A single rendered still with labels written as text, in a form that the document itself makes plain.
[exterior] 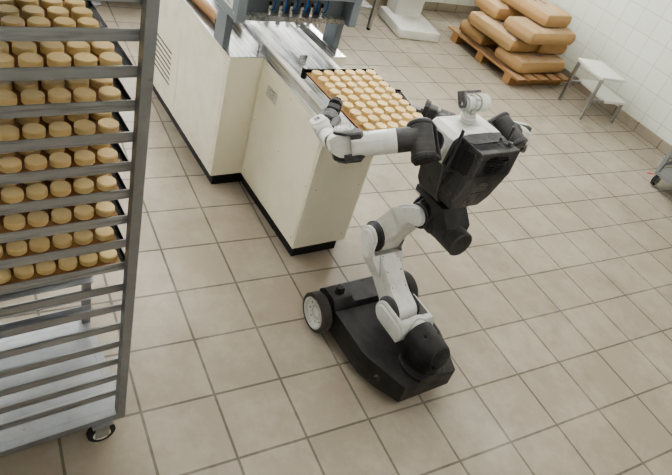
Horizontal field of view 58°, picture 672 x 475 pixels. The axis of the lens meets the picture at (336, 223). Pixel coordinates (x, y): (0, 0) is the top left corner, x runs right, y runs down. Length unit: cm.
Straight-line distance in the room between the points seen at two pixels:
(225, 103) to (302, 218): 76
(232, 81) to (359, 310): 137
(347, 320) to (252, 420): 63
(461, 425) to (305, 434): 73
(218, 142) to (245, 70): 45
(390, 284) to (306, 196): 63
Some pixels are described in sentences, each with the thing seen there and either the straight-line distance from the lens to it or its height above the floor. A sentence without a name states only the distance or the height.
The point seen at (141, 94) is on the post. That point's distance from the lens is 153.
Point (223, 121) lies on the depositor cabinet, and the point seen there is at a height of 46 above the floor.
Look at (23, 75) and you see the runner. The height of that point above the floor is 150.
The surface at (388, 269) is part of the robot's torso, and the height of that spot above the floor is 43.
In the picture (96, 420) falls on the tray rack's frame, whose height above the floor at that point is 15.
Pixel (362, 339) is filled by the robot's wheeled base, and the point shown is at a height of 17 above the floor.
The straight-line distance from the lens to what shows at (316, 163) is 294.
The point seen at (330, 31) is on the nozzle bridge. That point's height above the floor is 92.
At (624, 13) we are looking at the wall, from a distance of 702.
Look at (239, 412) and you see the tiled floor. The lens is 267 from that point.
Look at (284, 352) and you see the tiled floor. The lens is 289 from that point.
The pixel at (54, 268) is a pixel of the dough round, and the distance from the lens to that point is 190.
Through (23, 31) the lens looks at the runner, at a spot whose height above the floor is 160.
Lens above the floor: 221
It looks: 37 degrees down
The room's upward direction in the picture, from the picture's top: 19 degrees clockwise
